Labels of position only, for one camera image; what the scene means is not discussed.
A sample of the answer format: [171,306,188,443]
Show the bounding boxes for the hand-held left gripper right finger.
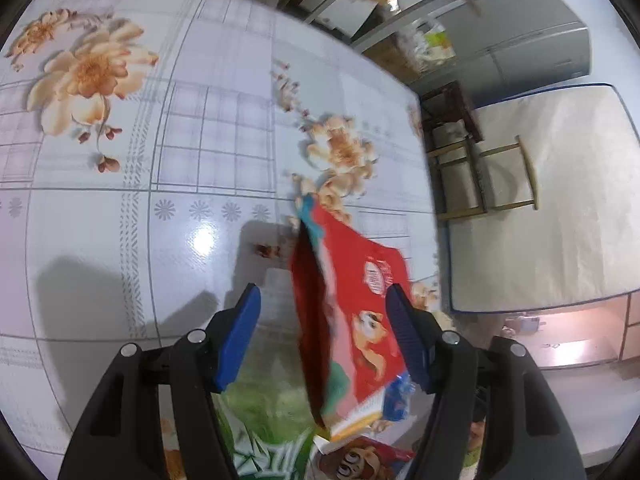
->
[384,283,587,480]

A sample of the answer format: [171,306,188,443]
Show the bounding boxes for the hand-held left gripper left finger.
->
[59,283,262,480]

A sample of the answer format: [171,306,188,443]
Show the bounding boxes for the blue snack packet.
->
[382,372,418,421]

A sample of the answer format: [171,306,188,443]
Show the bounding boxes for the red cartoon snack bag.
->
[290,195,416,441]

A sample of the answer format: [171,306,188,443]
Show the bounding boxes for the green plastic bottle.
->
[220,267,321,480]

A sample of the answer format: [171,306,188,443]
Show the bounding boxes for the red cartoon snack packet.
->
[312,435,416,480]

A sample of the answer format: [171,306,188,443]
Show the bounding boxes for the floral tablecloth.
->
[0,0,441,480]

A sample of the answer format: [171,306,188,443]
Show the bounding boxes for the wooden chair with dark seat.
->
[425,135,541,221]

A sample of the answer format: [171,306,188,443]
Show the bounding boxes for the dark wooden stool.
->
[420,80,486,146]

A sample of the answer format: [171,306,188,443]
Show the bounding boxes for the cardboard box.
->
[365,35,426,81]

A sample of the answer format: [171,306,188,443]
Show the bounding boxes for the white plastic bags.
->
[400,17,456,68]

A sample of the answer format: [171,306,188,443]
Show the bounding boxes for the grey refrigerator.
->
[430,0,593,106]

